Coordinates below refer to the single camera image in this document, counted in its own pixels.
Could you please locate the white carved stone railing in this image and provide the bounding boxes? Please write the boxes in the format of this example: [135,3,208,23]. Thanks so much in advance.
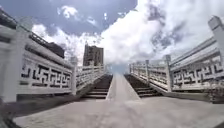
[0,7,108,104]
[128,15,224,93]

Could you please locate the tall brown building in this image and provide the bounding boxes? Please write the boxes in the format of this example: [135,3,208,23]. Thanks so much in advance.
[82,43,105,67]

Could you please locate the dark building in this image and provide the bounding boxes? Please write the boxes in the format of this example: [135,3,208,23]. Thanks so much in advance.
[43,41,66,60]

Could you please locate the grey stone ramp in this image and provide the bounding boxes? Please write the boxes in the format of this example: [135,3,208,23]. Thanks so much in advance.
[105,73,141,101]

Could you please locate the dark stone stairs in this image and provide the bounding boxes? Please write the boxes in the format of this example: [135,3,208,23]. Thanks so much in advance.
[123,73,164,98]
[80,73,114,100]

